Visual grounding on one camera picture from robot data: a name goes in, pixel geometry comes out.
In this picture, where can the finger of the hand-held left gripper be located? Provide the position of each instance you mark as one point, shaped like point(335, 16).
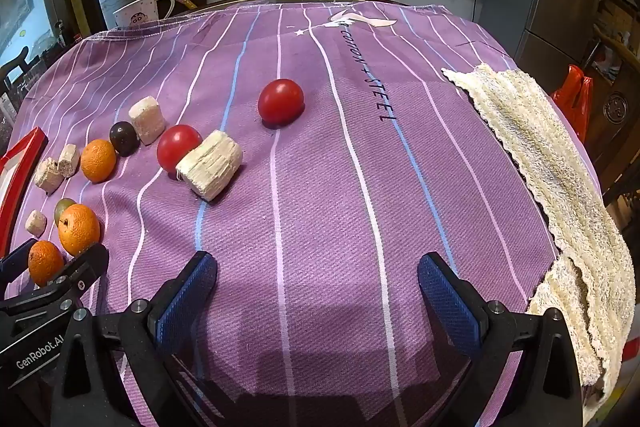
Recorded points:
point(14, 261)
point(85, 266)

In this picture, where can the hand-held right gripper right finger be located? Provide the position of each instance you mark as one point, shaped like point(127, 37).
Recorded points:
point(447, 302)

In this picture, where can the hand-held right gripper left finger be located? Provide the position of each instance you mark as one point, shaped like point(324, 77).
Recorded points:
point(185, 302)

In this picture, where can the orange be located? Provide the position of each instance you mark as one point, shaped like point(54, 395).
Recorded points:
point(79, 229)
point(45, 262)
point(98, 160)

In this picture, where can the small peeled sugarcane piece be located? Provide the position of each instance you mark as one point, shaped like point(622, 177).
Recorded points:
point(48, 175)
point(68, 160)
point(36, 223)

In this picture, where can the green round fruit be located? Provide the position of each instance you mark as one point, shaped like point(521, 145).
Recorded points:
point(62, 206)

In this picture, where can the red rimmed white tray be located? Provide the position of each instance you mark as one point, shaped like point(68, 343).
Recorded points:
point(22, 152)

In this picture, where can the dark purple round fruit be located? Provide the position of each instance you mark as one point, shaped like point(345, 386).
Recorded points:
point(123, 138)

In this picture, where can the large peeled sugarcane piece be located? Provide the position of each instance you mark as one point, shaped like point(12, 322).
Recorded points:
point(210, 164)

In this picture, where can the red tomato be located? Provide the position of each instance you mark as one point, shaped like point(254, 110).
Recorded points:
point(172, 147)
point(281, 102)

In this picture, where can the medium peeled sugarcane piece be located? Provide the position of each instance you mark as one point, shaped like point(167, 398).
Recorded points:
point(147, 119)

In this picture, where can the purple striped tablecloth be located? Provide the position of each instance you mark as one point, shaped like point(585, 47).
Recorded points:
point(325, 207)

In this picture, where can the cream knitted towel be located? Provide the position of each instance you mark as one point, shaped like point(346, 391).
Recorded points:
point(550, 157)

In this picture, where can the curved wooden chair back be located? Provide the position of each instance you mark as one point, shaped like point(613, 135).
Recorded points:
point(14, 69)

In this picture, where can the orange plastic bag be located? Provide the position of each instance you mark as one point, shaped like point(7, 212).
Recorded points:
point(575, 99)

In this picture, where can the carved wooden chair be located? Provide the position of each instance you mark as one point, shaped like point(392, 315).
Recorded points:
point(617, 107)

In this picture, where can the white cartoon mug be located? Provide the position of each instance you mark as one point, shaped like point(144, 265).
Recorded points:
point(142, 12)

